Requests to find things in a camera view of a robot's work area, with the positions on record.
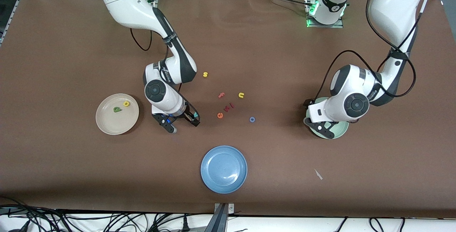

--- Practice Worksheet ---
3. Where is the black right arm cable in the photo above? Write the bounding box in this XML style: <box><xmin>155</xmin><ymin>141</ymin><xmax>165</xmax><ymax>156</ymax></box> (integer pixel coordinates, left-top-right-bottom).
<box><xmin>130</xmin><ymin>29</ymin><xmax>153</xmax><ymax>52</ymax></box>

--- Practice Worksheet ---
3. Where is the blue plate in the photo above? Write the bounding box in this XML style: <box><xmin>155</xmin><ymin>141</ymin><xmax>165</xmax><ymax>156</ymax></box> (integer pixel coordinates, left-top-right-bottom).
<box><xmin>201</xmin><ymin>145</ymin><xmax>248</xmax><ymax>194</ymax></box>

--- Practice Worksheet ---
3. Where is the pale green plate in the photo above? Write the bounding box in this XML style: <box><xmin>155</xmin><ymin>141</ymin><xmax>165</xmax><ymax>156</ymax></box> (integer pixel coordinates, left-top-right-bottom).
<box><xmin>306</xmin><ymin>97</ymin><xmax>350</xmax><ymax>140</ymax></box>

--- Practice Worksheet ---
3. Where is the aluminium table edge bracket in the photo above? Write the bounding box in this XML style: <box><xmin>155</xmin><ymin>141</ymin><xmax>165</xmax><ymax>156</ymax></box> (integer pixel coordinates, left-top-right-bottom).
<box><xmin>213</xmin><ymin>203</ymin><xmax>235</xmax><ymax>232</ymax></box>

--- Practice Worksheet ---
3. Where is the brown paper table cover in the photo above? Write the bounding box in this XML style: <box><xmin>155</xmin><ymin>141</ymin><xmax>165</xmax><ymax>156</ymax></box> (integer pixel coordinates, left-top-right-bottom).
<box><xmin>0</xmin><ymin>0</ymin><xmax>456</xmax><ymax>219</ymax></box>

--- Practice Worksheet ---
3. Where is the beige brown plate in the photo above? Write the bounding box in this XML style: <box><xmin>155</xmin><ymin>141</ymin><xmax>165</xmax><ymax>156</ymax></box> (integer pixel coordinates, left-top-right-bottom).
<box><xmin>95</xmin><ymin>93</ymin><xmax>140</xmax><ymax>135</ymax></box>

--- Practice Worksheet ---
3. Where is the black floor cable tangle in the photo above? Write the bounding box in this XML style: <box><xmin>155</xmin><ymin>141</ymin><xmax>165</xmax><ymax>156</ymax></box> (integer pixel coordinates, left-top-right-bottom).
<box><xmin>0</xmin><ymin>196</ymin><xmax>214</xmax><ymax>232</ymax></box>

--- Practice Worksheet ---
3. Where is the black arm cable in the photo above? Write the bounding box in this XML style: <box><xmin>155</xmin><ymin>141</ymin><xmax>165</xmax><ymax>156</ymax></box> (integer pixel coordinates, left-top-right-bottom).
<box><xmin>130</xmin><ymin>29</ymin><xmax>153</xmax><ymax>52</ymax></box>
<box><xmin>313</xmin><ymin>0</ymin><xmax>417</xmax><ymax>104</ymax></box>

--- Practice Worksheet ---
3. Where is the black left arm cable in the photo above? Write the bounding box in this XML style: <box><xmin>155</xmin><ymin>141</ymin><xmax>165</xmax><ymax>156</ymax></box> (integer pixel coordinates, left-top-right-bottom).
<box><xmin>313</xmin><ymin>0</ymin><xmax>417</xmax><ymax>104</ymax></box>

